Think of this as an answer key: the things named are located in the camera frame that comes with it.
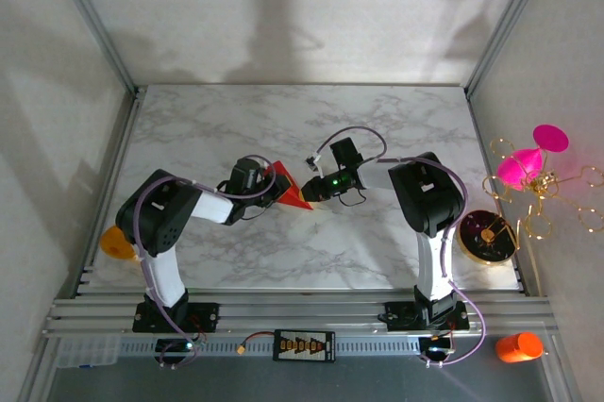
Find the red paper sheet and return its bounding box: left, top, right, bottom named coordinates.
left=263, top=160, right=314, bottom=211

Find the orange cup left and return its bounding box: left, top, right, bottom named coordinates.
left=99, top=225, right=141, bottom=261

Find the black power distribution board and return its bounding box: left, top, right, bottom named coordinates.
left=273, top=328, right=336, bottom=362

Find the black round gold-rimmed dish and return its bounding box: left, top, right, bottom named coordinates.
left=455, top=209, right=519, bottom=265

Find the slotted aluminium strip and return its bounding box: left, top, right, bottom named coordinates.
left=117, top=336, right=426, bottom=359

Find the small black controller box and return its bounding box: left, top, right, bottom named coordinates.
left=419, top=336, right=453, bottom=357
left=155, top=338, right=199, bottom=357

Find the magenta cone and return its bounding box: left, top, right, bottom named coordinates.
left=495, top=147, right=544, bottom=192

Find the magenta round disc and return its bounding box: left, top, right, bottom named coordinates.
left=532, top=124, right=570, bottom=153

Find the clear plastic organizer box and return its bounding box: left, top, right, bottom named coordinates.
left=56, top=334, right=122, bottom=369

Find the orange plastic cylinder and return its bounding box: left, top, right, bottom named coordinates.
left=495, top=331, right=545, bottom=364

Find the aluminium rail base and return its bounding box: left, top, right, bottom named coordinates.
left=42, top=293, right=558, bottom=342

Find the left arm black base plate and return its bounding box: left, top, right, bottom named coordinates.
left=132, top=301, right=221, bottom=333

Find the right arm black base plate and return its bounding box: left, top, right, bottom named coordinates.
left=384, top=300, right=471, bottom=331

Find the red black wire yellow plug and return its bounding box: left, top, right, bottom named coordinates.
left=235, top=333, right=277, bottom=357

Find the gold wire stand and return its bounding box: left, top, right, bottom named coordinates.
left=480, top=136, right=604, bottom=297

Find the aluminium frame post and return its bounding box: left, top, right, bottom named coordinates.
left=464, top=0, right=553, bottom=99
left=44, top=0, right=142, bottom=97

